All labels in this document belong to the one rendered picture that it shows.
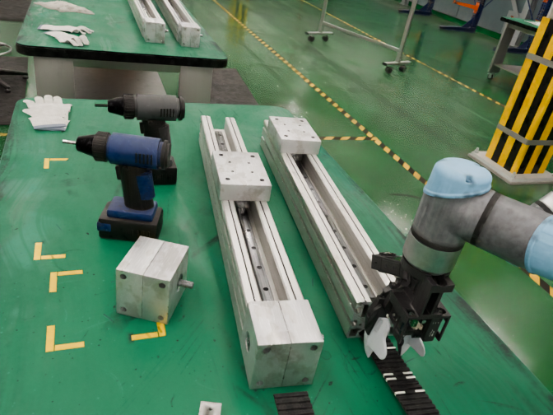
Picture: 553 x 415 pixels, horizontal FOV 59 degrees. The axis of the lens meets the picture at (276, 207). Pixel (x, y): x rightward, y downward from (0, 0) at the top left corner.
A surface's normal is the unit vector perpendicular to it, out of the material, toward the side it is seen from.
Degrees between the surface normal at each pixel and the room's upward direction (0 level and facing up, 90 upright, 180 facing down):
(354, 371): 0
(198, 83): 90
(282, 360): 90
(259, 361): 90
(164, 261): 0
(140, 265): 0
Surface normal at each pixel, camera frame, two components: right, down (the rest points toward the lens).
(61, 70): 0.32, 0.53
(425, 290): -0.96, -0.02
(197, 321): 0.16, -0.85
